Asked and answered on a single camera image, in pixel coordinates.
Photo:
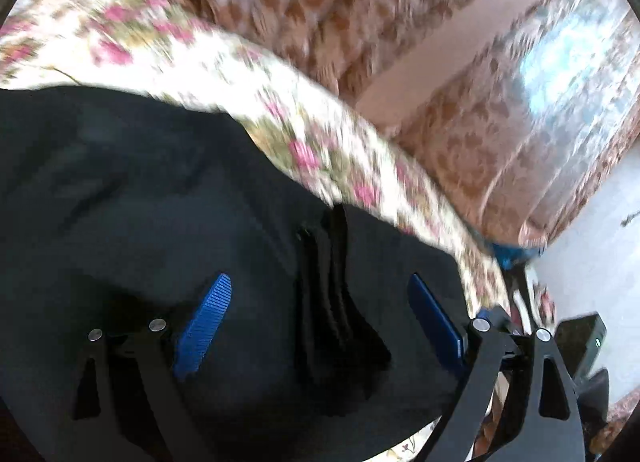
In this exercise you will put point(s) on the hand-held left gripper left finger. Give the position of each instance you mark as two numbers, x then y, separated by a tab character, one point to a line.
204	324

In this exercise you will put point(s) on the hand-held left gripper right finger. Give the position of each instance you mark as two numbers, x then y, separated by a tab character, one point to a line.
436	327

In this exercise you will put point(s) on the black pants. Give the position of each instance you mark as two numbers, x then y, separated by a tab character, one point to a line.
150	192

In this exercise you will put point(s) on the blue plastic box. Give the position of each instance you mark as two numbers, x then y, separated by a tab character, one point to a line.
515	256

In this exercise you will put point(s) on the brown floral brocade curtain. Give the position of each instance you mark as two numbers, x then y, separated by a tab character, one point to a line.
475	151

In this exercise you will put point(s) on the floral bed sheet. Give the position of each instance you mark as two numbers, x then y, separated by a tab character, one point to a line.
310	141

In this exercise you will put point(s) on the plain pink curtain strip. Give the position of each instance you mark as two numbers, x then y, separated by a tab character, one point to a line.
450	56

